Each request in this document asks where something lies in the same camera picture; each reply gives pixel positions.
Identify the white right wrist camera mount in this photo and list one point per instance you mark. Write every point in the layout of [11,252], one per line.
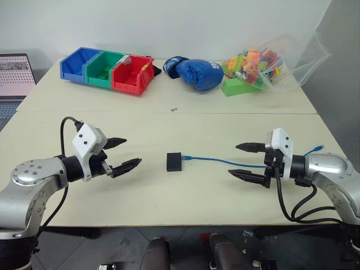
[284,143]

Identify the blue boxing glove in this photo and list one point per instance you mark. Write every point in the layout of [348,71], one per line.
[199,74]

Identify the open laptop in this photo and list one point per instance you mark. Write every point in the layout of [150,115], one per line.
[12,76]

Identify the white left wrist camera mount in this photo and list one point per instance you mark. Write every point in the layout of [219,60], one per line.
[84,137]

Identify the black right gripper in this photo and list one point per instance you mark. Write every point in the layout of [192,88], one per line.
[271,164]

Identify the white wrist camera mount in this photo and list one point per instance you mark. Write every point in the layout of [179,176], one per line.
[284,143]
[84,137]

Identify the red plastic storage bin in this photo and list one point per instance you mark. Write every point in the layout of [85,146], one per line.
[126,83]

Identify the small black box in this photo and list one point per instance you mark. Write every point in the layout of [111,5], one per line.
[174,162]

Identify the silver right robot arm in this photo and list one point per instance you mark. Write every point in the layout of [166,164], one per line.
[332,174]

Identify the dark rounded shape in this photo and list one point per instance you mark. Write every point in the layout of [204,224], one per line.
[156,253]

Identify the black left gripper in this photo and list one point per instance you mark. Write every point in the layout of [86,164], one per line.
[97,166]

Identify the green plastic storage bin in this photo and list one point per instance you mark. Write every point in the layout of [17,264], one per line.
[97,74]

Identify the black flat object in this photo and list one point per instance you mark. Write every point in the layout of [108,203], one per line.
[157,71]

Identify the clear bag of colourful blocks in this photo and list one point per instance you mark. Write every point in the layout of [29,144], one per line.
[258,66]

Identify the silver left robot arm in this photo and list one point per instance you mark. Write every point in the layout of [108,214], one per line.
[26,191]

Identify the green wedge block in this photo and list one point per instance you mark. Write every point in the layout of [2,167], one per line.
[236,87]

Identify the blue plastic storage bin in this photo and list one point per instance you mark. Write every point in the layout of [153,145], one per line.
[71,69]

